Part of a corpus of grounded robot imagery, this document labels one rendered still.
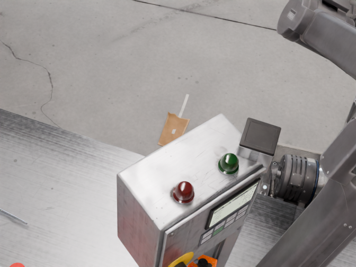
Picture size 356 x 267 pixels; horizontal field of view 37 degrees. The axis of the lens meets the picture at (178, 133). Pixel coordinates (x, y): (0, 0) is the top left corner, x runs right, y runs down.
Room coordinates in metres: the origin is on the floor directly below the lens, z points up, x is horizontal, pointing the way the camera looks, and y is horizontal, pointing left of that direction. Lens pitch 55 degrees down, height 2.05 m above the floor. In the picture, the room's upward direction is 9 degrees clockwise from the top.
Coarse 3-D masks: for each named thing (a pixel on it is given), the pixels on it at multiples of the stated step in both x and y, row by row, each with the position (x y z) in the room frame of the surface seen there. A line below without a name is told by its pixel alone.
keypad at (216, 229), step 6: (246, 204) 0.36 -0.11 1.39; (240, 210) 0.35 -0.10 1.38; (246, 210) 0.36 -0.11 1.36; (228, 216) 0.33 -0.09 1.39; (234, 216) 0.34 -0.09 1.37; (240, 216) 0.35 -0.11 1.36; (222, 222) 0.33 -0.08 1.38; (228, 222) 0.34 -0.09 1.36; (210, 228) 0.31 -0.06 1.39; (216, 228) 0.32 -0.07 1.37; (222, 228) 0.33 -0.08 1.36; (204, 234) 0.30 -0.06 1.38; (210, 234) 0.31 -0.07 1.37; (216, 234) 0.32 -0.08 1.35; (204, 240) 0.31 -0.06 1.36; (198, 246) 0.30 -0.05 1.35
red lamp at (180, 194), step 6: (180, 186) 0.31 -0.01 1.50; (186, 186) 0.31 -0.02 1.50; (192, 186) 0.31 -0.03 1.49; (174, 192) 0.31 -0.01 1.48; (180, 192) 0.30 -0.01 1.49; (186, 192) 0.30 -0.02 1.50; (192, 192) 0.30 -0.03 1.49; (174, 198) 0.30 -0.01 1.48; (180, 198) 0.30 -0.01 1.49; (186, 198) 0.30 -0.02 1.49; (192, 198) 0.30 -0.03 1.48; (186, 204) 0.30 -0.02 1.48
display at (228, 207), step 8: (248, 184) 0.35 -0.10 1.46; (256, 184) 0.35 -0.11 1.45; (240, 192) 0.33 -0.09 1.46; (248, 192) 0.34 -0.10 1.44; (232, 200) 0.32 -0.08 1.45; (240, 200) 0.34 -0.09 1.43; (248, 200) 0.35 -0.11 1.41; (216, 208) 0.31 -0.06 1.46; (224, 208) 0.32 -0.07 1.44; (232, 208) 0.33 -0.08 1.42; (208, 216) 0.30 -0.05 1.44; (216, 216) 0.31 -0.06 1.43; (224, 216) 0.32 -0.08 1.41; (208, 224) 0.30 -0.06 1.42
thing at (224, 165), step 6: (222, 156) 0.36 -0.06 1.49; (228, 156) 0.36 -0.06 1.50; (234, 156) 0.36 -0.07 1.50; (222, 162) 0.35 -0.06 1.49; (228, 162) 0.35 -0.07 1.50; (234, 162) 0.35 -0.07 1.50; (222, 168) 0.35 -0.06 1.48; (228, 168) 0.35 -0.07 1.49; (234, 168) 0.35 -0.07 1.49; (222, 174) 0.34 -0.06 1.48; (228, 174) 0.34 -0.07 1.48; (234, 174) 0.35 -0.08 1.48
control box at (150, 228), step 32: (224, 128) 0.41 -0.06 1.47; (160, 160) 0.35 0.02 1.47; (192, 160) 0.36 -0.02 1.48; (256, 160) 0.37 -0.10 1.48; (128, 192) 0.30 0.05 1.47; (160, 192) 0.31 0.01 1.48; (224, 192) 0.32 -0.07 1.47; (128, 224) 0.30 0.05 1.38; (160, 224) 0.27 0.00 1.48; (192, 224) 0.28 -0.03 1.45; (160, 256) 0.26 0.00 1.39; (192, 256) 0.30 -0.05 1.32
